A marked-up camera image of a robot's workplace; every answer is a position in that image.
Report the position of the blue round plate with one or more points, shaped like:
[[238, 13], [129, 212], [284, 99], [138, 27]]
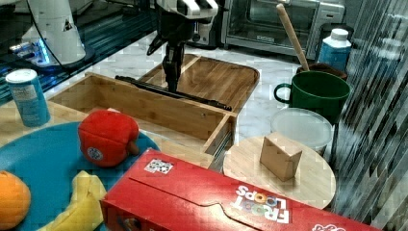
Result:
[[46, 161]]

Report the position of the wooden pestle stick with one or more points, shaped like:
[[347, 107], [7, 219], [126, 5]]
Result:
[[292, 36]]

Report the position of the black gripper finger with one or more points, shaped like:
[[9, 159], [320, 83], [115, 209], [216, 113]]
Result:
[[172, 64]]

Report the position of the clear lidded plastic container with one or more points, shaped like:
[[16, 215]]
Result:
[[304, 126]]

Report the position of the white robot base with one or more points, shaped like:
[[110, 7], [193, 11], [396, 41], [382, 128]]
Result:
[[53, 39]]

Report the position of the blue bottle white cap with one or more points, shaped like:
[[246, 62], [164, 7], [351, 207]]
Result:
[[335, 49]]

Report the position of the silver toaster oven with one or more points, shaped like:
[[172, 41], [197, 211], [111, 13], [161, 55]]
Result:
[[255, 24]]

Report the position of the dark brown bowl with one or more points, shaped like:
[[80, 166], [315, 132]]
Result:
[[330, 69]]

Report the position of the orange plush fruit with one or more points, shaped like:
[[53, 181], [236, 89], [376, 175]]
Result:
[[15, 200]]

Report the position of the wooden bamboo drawer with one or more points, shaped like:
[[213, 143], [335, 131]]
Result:
[[192, 132]]

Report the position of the round wooden board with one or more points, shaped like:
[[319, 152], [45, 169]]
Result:
[[314, 182]]

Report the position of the red plush apple toy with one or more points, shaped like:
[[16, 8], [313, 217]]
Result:
[[107, 138]]

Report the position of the green mug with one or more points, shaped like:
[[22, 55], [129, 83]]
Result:
[[316, 91]]

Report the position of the wooden tray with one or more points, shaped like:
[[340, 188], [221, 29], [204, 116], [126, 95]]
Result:
[[224, 87]]

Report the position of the yellow plush banana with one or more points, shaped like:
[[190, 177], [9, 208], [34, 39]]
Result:
[[83, 212]]

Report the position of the blue cylindrical can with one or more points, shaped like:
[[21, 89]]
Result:
[[28, 96]]

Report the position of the red Froot Loops box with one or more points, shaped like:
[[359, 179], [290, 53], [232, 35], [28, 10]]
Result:
[[162, 193]]

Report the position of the silver toaster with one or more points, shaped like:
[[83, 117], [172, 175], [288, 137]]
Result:
[[207, 36]]

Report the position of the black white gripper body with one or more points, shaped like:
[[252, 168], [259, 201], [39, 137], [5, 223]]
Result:
[[176, 19]]

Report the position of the wooden cube block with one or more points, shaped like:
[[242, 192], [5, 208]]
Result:
[[280, 155]]

